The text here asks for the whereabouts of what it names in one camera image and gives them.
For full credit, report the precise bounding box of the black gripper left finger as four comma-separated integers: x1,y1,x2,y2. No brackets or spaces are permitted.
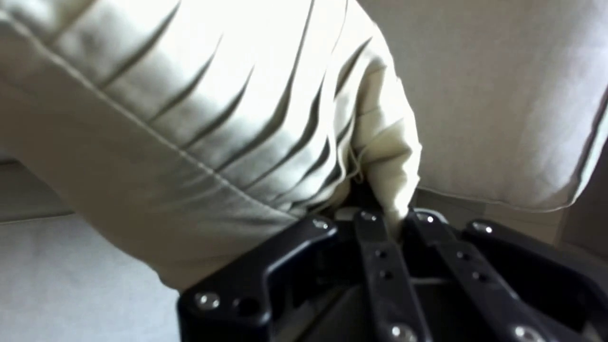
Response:
176,208,433,342

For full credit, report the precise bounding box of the small white ribbed pillow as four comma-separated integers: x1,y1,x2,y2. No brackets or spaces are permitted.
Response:
0,0,425,292

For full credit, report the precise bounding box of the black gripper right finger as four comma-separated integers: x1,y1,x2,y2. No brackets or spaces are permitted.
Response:
403,210,608,342

